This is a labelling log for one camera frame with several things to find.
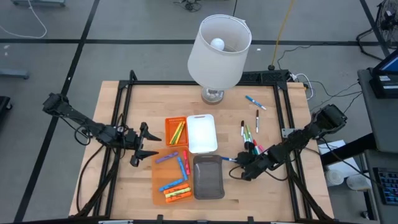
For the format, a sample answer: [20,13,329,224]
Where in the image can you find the grey metal bar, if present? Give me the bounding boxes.
[0,67,30,80]

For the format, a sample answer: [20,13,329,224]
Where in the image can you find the translucent grey bin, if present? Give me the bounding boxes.
[192,154,225,200]

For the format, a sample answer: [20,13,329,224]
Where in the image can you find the black aluminium rig frame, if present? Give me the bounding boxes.
[74,70,335,222]

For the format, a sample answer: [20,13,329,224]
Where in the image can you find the orange slotted basket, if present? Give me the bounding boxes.
[164,116,189,147]

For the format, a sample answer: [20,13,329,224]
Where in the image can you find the blue highlighter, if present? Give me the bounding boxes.
[177,156,189,181]
[158,178,184,192]

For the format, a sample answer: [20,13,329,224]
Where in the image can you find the translucent orange bin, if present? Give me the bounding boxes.
[151,146,195,206]

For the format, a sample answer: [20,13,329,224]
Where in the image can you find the black desk foot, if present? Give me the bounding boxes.
[320,133,377,167]

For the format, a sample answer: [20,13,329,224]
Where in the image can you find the laptop screen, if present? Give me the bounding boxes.
[372,49,398,76]

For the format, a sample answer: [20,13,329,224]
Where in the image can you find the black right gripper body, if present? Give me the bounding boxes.
[241,142,271,181]

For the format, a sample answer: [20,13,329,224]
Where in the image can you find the grey keyboard shelf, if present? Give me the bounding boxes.
[363,149,398,224]

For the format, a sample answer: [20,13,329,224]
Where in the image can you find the black cable bundle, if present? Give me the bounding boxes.
[173,0,203,13]

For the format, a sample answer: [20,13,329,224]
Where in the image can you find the yellow hanging cable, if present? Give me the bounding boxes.
[269,0,295,71]

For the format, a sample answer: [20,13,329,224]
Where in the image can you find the grey desk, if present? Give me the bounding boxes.
[357,68,398,154]

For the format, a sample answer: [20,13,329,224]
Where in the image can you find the pink highlighter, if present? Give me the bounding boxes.
[182,150,191,175]

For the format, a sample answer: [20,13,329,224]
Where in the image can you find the purple highlighter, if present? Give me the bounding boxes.
[154,151,180,164]

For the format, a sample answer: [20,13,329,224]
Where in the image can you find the black labelled box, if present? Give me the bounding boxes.
[369,73,398,100]

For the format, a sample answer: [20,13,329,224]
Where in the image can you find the green thin marker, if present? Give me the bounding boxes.
[170,121,183,144]

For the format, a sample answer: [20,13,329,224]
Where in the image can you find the clear plastic cup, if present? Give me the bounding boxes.
[325,169,345,187]
[346,174,373,191]

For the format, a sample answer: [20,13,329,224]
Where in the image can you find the white power cable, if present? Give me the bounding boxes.
[292,73,315,101]

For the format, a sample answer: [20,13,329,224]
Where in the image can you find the grey cart base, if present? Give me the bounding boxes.
[11,0,67,7]

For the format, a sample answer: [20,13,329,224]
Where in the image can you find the orange highlighter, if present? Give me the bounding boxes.
[163,183,190,195]
[165,192,193,203]

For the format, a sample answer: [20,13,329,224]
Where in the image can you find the white shade silver table lamp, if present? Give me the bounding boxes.
[187,14,252,106]

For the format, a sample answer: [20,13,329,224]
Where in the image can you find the black cables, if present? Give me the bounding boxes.
[309,79,364,113]

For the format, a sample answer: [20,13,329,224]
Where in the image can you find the black keyboard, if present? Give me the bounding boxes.
[373,167,398,206]

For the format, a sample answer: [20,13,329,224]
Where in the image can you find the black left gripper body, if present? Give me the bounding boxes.
[123,122,148,167]

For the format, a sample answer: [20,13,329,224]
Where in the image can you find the white plastic bin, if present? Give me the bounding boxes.
[186,114,218,154]

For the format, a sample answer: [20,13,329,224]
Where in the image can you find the yellow-green highlighter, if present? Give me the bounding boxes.
[164,187,192,199]

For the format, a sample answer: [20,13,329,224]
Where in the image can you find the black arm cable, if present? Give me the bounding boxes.
[75,144,106,215]

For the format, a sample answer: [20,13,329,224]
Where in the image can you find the white paper sheet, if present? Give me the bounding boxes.
[317,139,348,156]

